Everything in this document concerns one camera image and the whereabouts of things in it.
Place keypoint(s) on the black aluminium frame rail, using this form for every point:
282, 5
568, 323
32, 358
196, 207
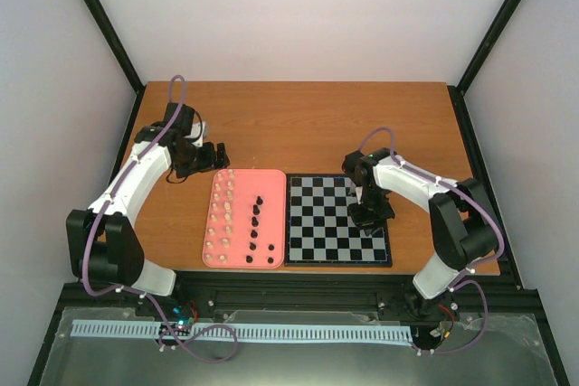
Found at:
225, 292

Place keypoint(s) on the left controller board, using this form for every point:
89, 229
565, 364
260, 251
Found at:
186, 315

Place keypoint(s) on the black white chessboard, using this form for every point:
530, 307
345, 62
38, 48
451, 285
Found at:
319, 230

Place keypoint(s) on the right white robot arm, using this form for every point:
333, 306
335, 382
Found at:
464, 227

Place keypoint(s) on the right controller board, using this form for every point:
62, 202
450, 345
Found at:
449, 318

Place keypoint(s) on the white king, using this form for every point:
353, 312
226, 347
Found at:
228, 218

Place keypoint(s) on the white queen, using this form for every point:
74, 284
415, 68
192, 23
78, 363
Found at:
228, 207

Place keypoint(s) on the light blue cable duct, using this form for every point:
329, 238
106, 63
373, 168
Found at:
247, 333

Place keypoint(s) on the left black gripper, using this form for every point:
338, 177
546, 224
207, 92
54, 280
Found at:
210, 162

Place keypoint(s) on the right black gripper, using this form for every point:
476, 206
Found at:
364, 222

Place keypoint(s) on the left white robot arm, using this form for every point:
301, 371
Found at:
103, 245

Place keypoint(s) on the pink plastic tray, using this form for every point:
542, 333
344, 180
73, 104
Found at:
270, 184

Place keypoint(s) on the controller board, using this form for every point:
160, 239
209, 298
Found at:
186, 315
449, 318

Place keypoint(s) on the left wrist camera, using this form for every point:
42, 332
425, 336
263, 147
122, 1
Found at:
199, 132

